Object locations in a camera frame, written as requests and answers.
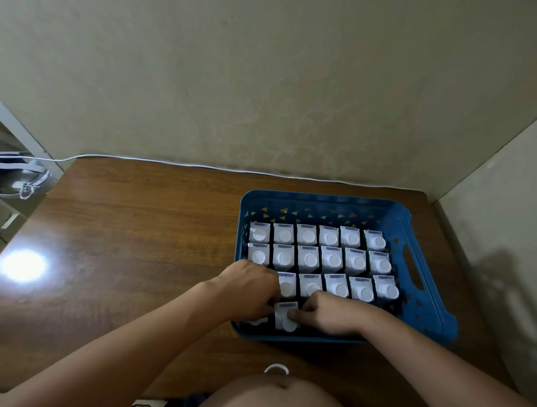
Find dark shorts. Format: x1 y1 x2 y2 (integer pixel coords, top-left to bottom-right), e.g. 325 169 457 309
161 392 212 407

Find white cable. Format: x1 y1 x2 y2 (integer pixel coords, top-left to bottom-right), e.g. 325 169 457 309
0 153 424 193

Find person's bare torso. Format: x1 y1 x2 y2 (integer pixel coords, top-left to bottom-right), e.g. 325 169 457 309
201 372 345 407

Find person's right forearm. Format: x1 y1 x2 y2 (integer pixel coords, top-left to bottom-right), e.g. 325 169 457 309
359 304 533 407

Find person's right hand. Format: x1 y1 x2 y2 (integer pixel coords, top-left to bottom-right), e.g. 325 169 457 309
287 291 375 336

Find white frame strip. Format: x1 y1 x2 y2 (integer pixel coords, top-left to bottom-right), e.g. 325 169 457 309
0 101 64 173

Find person's left forearm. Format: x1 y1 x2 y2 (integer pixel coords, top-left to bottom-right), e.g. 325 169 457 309
0 279 229 407

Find blue plastic basket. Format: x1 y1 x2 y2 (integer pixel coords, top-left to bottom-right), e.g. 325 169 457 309
230 190 459 345

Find white capped carton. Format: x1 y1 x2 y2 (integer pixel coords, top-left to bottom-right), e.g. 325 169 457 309
274 301 300 333

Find grey device with white cord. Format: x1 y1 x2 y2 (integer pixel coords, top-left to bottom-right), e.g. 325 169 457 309
0 152 52 200

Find person's left hand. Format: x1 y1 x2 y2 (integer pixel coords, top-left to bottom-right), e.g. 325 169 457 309
208 259 282 324

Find group of white capped cartons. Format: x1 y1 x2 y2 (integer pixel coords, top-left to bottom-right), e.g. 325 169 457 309
247 221 400 327

